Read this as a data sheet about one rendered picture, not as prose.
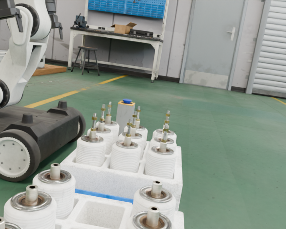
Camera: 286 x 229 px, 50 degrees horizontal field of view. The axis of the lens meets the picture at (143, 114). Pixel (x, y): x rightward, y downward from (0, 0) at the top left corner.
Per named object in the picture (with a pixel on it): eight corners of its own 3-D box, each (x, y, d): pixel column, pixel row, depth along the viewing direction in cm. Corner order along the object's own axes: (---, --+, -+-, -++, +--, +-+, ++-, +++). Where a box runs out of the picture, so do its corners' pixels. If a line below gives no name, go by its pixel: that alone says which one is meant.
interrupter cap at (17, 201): (2, 209, 56) (2, 205, 55) (22, 190, 63) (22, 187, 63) (41, 216, 55) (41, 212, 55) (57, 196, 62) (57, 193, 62)
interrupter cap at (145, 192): (136, 201, 65) (137, 197, 65) (140, 185, 73) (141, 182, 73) (171, 206, 65) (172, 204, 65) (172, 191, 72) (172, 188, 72)
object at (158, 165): (159, 192, 110) (167, 145, 106) (174, 206, 101) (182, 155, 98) (135, 195, 105) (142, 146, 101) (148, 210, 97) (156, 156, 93)
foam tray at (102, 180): (55, 214, 100) (59, 163, 96) (88, 170, 138) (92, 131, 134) (173, 236, 97) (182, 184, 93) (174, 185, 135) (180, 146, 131)
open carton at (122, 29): (117, 34, 588) (118, 21, 583) (135, 36, 574) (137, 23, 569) (109, 32, 560) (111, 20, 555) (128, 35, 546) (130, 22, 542)
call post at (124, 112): (109, 168, 143) (117, 103, 136) (112, 162, 150) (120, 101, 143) (124, 171, 142) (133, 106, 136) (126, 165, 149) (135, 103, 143)
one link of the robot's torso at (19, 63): (-32, 101, 134) (7, -2, 123) (-3, 95, 154) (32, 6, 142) (-1, 118, 134) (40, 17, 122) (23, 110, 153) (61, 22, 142)
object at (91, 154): (79, 197, 99) (84, 144, 95) (68, 185, 106) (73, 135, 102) (105, 193, 104) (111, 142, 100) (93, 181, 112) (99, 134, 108)
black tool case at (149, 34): (129, 35, 569) (130, 30, 567) (152, 38, 570) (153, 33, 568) (128, 34, 536) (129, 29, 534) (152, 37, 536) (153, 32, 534)
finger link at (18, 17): (17, 32, 111) (14, 14, 109) (22, 32, 114) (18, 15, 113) (22, 31, 110) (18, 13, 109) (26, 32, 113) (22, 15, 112)
